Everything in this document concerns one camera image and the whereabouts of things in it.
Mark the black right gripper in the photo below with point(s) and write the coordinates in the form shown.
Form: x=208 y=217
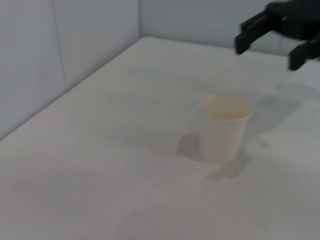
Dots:
x=297 y=17

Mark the white paper cup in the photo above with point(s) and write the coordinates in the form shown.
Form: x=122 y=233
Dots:
x=222 y=135

